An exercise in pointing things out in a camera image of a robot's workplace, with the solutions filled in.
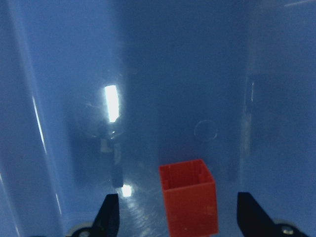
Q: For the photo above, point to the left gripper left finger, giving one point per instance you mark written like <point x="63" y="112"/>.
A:
<point x="106" y="223"/>

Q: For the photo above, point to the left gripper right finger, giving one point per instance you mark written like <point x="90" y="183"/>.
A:
<point x="252" y="219"/>

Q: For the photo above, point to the blue plastic tray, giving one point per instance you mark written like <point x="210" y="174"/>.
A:
<point x="96" y="95"/>

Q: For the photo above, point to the red block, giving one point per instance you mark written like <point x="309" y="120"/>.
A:
<point x="189" y="193"/>

